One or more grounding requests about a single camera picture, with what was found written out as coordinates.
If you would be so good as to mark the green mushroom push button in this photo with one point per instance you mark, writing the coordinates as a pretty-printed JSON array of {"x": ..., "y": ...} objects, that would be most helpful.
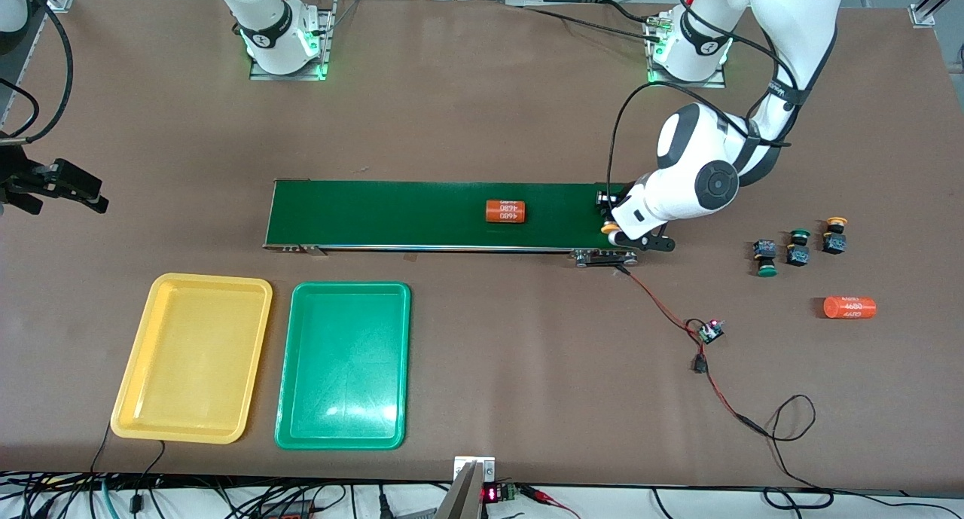
[
  {"x": 766, "y": 251},
  {"x": 797, "y": 255}
]

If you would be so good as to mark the yellow plastic tray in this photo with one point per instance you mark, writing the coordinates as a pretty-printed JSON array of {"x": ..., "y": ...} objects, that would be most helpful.
[{"x": 192, "y": 361}]

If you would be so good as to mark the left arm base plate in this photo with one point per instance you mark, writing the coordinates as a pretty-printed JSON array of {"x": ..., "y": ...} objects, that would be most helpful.
[{"x": 685, "y": 83}]

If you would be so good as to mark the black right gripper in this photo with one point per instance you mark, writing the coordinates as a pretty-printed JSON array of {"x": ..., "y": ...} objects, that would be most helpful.
[{"x": 25, "y": 178}]

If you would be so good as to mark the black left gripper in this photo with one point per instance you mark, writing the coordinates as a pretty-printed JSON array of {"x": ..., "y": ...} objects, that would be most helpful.
[{"x": 611, "y": 199}]

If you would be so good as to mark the orange 4680 battery cylinder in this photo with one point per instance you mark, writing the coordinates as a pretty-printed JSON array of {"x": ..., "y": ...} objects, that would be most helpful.
[
  {"x": 504, "y": 212},
  {"x": 849, "y": 308}
]

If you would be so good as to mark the small motor controller board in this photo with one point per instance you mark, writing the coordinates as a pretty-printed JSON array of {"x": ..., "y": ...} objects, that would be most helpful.
[{"x": 710, "y": 332}]

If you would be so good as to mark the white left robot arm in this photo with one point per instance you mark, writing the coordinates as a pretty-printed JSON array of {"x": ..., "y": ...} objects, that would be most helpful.
[{"x": 700, "y": 180}]

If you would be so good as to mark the green conveyor belt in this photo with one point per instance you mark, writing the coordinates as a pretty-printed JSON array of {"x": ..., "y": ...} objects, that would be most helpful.
[{"x": 376, "y": 236}]

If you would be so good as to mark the yellow mushroom push button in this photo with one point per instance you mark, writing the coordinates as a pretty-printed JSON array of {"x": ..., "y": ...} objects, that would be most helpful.
[
  {"x": 608, "y": 228},
  {"x": 834, "y": 242}
]

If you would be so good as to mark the green plastic tray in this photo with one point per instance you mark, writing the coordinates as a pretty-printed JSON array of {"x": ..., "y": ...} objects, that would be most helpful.
[{"x": 343, "y": 368}]

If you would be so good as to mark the red LED display module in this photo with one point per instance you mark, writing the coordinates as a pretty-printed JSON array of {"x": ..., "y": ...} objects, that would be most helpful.
[{"x": 491, "y": 494}]

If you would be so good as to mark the small black inline connector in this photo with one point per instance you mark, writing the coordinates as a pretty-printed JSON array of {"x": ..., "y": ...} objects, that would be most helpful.
[{"x": 700, "y": 365}]

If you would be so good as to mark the red clip lead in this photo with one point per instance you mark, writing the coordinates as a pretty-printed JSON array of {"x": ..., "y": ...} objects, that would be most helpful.
[{"x": 542, "y": 495}]

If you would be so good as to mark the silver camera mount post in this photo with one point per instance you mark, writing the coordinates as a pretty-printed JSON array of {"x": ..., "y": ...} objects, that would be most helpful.
[{"x": 461, "y": 496}]

